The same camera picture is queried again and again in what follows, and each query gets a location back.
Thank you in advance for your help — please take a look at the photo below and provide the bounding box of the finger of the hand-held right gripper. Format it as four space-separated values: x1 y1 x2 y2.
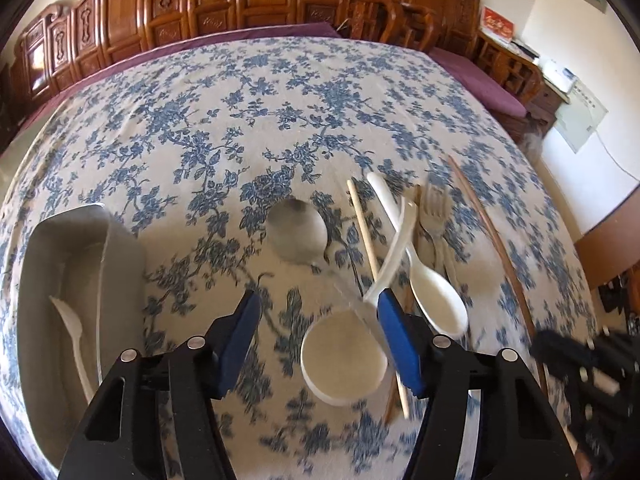
530 329 601 368

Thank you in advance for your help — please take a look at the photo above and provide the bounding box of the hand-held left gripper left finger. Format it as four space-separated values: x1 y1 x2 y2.
59 289 264 480

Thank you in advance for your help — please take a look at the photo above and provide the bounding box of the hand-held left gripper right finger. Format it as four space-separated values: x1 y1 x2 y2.
376 289 583 480

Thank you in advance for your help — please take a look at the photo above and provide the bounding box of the white ceramic spoon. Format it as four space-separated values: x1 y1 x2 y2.
366 171 469 339

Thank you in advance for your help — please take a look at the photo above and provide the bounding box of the white round ladle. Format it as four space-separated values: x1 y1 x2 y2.
301 196 418 407

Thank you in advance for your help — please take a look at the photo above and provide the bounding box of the light wooden chopstick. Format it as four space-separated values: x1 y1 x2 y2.
347 180 410 418

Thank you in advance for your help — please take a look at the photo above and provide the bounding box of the metal spoon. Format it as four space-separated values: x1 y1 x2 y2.
266 199 373 311

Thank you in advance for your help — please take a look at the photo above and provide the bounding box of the metal fork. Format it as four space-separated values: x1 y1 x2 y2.
419 183 451 241

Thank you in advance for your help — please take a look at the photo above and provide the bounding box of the grey metal tray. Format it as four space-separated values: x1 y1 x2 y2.
15 202 147 468

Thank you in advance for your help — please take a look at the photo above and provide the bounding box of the brown wooden furniture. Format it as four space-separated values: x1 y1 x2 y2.
574 204 640 288

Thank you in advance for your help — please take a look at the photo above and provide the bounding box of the white plastic spoon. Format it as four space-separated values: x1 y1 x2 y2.
49 296 96 403

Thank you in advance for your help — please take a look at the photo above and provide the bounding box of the blue floral tablecloth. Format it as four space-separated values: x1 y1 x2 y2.
0 35 601 480

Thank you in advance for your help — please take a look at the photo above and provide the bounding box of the white device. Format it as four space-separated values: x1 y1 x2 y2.
541 59 579 94

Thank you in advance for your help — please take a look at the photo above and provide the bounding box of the wooden armchair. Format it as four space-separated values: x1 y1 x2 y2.
472 29 545 113
337 0 442 53

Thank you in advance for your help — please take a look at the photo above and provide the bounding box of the short purple cushion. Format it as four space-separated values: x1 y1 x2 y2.
429 46 529 117

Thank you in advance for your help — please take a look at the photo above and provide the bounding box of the red box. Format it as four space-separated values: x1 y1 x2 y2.
479 6 516 44

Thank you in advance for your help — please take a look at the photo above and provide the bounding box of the carved wooden bench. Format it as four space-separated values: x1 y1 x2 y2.
10 0 483 106

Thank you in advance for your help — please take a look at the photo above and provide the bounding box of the white wall panel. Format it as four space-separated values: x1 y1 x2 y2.
554 79 610 154

